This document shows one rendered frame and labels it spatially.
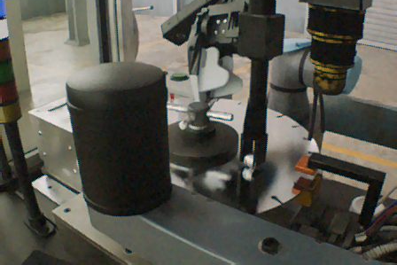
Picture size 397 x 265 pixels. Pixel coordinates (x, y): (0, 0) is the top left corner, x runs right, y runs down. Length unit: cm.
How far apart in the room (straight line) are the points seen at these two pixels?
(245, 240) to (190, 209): 4
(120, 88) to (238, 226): 10
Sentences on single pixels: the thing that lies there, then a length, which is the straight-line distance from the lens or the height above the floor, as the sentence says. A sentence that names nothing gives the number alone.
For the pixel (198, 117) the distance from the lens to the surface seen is 45.
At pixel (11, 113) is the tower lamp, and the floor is 98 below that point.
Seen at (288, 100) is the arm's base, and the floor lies 81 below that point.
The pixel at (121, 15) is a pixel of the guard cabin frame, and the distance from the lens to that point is 95.
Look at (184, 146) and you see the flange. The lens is 45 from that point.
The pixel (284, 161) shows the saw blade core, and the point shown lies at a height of 95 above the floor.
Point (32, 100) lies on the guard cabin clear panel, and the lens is 84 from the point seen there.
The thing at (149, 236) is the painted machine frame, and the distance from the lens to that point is 22.
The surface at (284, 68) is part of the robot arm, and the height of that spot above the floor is 90.
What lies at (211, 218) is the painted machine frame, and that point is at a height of 105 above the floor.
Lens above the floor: 118
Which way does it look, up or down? 25 degrees down
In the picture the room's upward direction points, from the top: straight up
